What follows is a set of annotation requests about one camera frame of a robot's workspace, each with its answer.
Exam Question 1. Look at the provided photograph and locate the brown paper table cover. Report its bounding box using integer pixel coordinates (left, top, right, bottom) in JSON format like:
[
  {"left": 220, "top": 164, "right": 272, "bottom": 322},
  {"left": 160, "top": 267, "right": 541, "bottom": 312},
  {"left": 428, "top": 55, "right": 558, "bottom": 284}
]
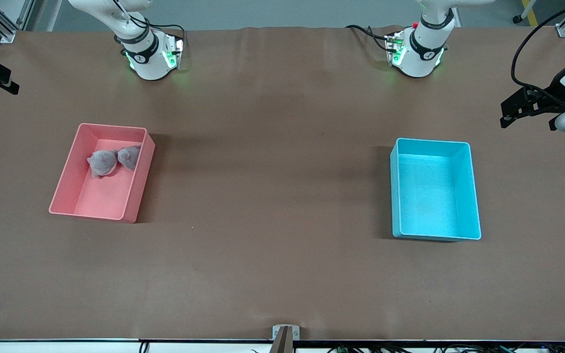
[{"left": 0, "top": 25, "right": 565, "bottom": 342}]

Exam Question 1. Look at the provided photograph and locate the small grey plush toy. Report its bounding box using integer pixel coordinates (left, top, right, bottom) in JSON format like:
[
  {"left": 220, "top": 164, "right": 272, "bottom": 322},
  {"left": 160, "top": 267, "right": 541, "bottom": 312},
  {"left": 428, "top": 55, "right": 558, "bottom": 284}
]
[{"left": 117, "top": 145, "right": 142, "bottom": 171}]

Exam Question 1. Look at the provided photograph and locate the black left arm base cable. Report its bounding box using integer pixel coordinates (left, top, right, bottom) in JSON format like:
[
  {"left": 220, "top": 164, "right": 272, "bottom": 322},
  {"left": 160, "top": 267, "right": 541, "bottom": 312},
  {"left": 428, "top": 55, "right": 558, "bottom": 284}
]
[{"left": 345, "top": 24, "right": 394, "bottom": 52}]

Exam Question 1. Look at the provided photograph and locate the blue plastic box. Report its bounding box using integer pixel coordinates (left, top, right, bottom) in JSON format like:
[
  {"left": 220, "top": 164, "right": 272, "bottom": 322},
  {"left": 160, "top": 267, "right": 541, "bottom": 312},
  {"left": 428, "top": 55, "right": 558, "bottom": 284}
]
[{"left": 389, "top": 137, "right": 482, "bottom": 242}]

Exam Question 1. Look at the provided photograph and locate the pink plastic box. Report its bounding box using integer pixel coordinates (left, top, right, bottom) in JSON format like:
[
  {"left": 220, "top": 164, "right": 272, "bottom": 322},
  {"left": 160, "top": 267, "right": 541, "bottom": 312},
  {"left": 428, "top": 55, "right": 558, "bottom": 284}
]
[{"left": 49, "top": 123, "right": 156, "bottom": 224}]

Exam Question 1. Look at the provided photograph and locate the large grey plush toy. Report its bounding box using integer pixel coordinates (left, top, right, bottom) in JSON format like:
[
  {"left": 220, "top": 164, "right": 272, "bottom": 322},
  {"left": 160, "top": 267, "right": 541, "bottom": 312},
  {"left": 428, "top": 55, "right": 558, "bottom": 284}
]
[{"left": 87, "top": 150, "right": 119, "bottom": 179}]

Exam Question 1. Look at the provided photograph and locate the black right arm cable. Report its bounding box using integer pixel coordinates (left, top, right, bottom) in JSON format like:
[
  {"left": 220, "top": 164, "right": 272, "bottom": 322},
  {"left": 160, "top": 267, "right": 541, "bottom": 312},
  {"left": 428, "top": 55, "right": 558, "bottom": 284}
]
[{"left": 113, "top": 0, "right": 186, "bottom": 43}]

